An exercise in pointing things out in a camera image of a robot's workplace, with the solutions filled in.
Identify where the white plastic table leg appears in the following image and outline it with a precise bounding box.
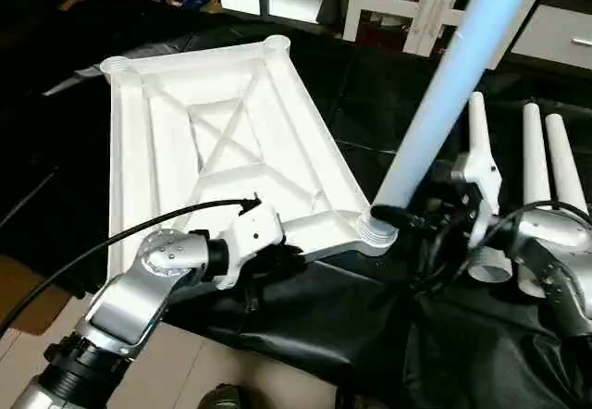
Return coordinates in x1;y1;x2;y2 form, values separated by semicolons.
543;112;590;217
464;91;515;284
358;0;557;248
515;101;558;300

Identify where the black mat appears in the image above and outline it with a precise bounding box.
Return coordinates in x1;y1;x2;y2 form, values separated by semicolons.
0;0;592;409

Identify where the grey left robot foot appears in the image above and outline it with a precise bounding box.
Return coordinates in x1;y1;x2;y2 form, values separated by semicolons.
197;382;249;409

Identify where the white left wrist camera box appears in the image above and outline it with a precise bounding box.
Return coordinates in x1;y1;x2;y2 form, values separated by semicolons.
214;200;286;291

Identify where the white drawer unit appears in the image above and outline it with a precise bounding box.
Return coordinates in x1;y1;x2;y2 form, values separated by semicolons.
507;2;592;74

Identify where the white plastic table top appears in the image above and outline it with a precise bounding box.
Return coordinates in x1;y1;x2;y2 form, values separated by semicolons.
99;34;401;282

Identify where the flat brown cardboard sheet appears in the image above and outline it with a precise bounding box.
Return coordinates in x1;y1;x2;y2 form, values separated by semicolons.
0;254;82;338

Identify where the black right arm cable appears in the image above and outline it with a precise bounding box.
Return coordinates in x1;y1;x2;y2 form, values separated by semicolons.
419;200;592;291

